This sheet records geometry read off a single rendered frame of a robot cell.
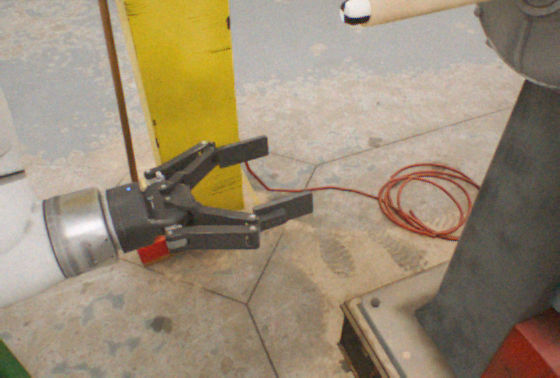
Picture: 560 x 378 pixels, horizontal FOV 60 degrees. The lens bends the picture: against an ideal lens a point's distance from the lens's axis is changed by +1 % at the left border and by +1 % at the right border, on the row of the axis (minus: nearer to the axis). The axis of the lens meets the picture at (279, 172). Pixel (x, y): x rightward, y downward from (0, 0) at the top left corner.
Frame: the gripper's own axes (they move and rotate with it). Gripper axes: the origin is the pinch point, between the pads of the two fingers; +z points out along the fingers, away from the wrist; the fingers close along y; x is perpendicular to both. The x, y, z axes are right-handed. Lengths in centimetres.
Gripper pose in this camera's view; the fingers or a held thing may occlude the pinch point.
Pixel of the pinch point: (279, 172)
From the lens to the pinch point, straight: 60.1
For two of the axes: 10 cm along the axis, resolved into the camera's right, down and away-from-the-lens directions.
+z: 9.2, -2.7, 2.8
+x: -0.6, -8.1, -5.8
